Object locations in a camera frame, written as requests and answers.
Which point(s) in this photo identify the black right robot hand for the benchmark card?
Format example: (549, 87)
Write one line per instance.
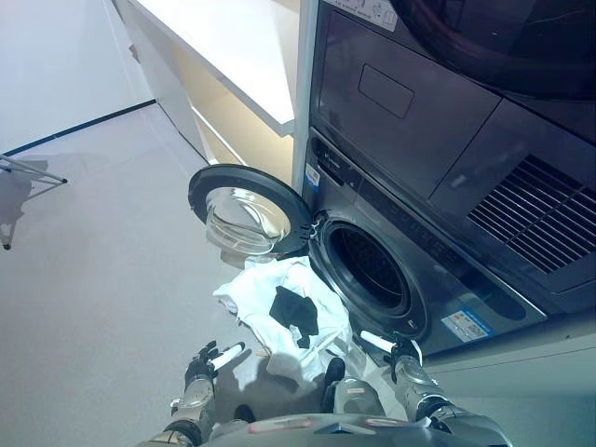
(402, 351)

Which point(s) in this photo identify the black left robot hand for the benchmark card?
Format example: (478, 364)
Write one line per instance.
(200, 365)

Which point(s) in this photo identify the black garment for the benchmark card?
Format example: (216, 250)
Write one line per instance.
(293, 312)

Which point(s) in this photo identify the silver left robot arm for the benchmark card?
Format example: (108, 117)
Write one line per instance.
(198, 396)

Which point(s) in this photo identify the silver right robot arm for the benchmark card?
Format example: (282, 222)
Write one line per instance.
(414, 377)

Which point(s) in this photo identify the white clothes pile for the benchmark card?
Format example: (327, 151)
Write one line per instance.
(261, 298)

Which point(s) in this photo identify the dark grey washing machine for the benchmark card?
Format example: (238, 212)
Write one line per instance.
(372, 200)

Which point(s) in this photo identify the round washing machine door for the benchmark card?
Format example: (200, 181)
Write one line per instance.
(242, 186)

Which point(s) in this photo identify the silver right robot leg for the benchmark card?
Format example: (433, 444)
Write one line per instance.
(358, 396)

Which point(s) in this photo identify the white and blue warning sticker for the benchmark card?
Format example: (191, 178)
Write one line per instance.
(465, 327)

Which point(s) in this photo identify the silver robot torso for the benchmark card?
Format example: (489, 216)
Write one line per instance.
(326, 433)

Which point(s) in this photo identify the blue energy label sticker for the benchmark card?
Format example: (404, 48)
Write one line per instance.
(313, 176)

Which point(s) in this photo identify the dark grey tumble dryer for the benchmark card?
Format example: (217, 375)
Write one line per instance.
(419, 116)

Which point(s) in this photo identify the white upright side panel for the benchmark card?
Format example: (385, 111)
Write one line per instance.
(305, 70)

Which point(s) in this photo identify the white shelf cabinet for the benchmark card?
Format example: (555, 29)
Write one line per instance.
(223, 46)

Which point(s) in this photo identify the round dark dryer door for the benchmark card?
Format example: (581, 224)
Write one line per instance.
(489, 37)

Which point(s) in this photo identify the white instruction sticker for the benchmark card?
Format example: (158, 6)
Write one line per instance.
(368, 11)

